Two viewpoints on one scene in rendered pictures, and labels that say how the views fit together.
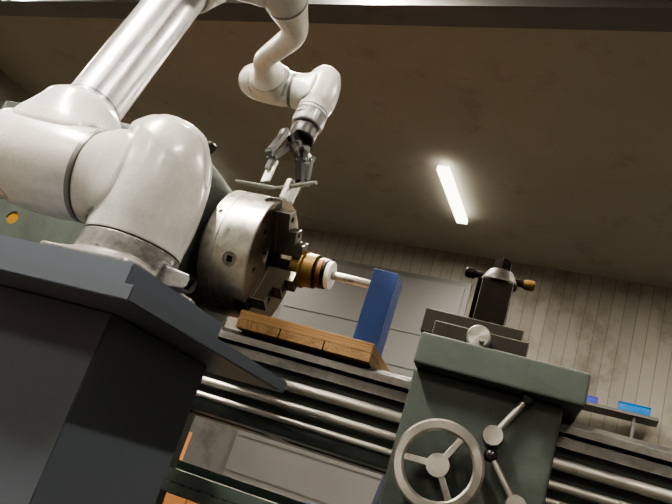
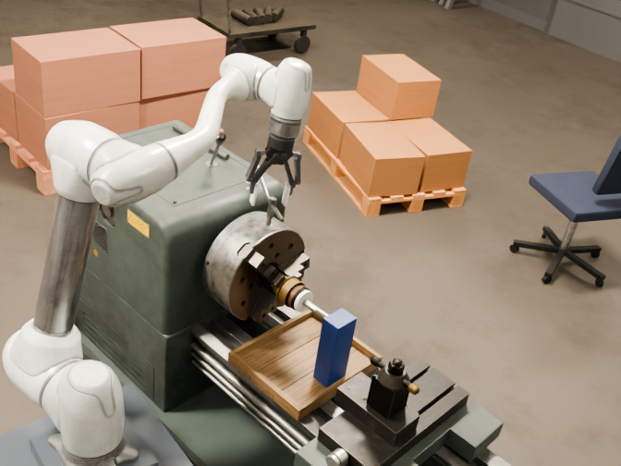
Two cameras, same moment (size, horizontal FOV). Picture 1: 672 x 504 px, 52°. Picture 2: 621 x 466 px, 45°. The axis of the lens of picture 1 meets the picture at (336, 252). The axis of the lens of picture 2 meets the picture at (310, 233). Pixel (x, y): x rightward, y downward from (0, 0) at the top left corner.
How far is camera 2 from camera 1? 1.90 m
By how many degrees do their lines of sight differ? 55
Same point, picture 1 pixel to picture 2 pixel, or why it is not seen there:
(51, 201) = not seen: hidden behind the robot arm
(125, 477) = not seen: outside the picture
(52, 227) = (115, 269)
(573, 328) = not seen: outside the picture
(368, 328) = (322, 361)
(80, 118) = (37, 369)
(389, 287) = (333, 337)
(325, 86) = (286, 98)
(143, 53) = (62, 288)
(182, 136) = (79, 405)
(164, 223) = (91, 448)
